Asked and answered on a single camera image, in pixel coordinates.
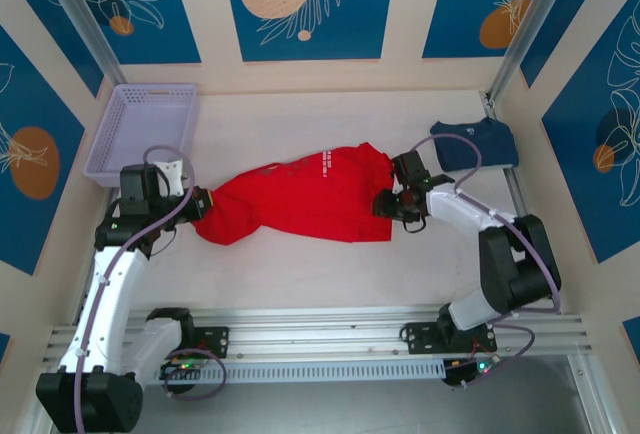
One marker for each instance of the folded navy t-shirt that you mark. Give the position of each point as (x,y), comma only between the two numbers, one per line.
(490,149)

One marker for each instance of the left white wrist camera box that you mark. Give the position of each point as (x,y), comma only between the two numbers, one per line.
(170,174)

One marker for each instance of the blue floral wall panel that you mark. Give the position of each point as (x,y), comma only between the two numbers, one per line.
(590,179)
(30,204)
(460,14)
(310,34)
(150,29)

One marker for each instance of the aluminium mounting rail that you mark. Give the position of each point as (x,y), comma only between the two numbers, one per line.
(320,326)

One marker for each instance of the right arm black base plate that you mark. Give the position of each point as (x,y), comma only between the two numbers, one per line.
(420,339)

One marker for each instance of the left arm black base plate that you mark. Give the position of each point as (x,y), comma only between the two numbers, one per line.
(215,341)

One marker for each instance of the red t-shirt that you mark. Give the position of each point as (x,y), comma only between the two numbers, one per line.
(300,204)

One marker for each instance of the aluminium frame post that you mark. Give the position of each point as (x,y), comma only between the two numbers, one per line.
(531,19)
(85,19)

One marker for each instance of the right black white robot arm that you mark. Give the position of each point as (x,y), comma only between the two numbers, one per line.
(515,269)

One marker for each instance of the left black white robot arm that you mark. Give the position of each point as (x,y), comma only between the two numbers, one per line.
(107,304)

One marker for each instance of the lavender plastic basket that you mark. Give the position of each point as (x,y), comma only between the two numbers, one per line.
(145,124)

